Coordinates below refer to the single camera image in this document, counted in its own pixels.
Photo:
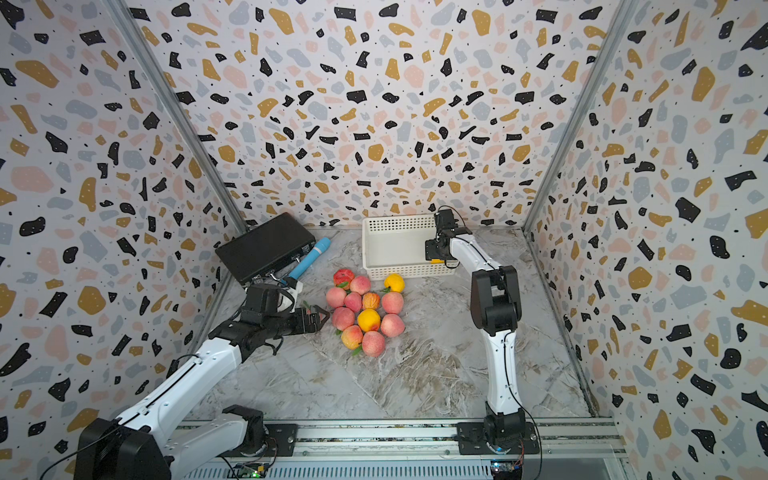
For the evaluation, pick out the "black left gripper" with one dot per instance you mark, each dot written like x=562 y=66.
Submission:
x=313 y=314

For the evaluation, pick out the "red wrinkled peach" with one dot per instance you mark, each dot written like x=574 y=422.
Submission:
x=343 y=277

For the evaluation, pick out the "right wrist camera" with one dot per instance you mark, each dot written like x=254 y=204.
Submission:
x=444 y=219

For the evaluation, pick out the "black ribbed metal case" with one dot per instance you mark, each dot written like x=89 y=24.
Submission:
x=266 y=249

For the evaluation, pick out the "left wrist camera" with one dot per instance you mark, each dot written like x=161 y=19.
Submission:
x=271 y=299

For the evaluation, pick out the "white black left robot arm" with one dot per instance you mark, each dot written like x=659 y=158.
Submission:
x=140 y=443

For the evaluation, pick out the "orange wrinkled peach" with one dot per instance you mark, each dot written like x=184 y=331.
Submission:
x=371 y=301

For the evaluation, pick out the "white perforated plastic basket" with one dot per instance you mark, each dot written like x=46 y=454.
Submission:
x=396 y=245

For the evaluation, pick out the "orange pink front peach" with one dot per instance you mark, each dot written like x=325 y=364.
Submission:
x=352 y=337

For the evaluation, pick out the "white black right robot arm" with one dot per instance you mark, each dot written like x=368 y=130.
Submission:
x=496 y=311

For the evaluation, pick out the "dark pink wrinkled peach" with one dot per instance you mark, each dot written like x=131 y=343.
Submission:
x=354 y=302

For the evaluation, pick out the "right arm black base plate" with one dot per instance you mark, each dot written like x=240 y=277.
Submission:
x=477 y=438

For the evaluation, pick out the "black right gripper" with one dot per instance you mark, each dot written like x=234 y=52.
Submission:
x=429 y=249

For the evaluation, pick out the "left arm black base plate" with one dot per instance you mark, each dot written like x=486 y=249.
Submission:
x=277 y=440

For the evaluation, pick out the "light blue plastic tube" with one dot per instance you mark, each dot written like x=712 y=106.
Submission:
x=319 y=248

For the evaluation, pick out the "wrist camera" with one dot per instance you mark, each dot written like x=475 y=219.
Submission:
x=271 y=299
x=444 y=219

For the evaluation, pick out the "yellow peach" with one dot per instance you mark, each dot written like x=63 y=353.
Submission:
x=369 y=320
x=394 y=283

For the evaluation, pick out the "large pink peach left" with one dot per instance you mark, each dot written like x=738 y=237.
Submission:
x=335 y=297

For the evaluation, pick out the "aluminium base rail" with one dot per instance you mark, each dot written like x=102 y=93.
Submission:
x=571 y=448

